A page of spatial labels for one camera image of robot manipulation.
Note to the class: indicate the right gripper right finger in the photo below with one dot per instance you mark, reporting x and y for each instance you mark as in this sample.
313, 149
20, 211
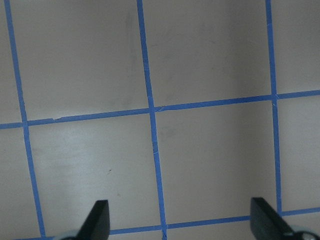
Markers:
266, 223

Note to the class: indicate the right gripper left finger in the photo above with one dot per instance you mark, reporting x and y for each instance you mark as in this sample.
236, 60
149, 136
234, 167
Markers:
97, 224

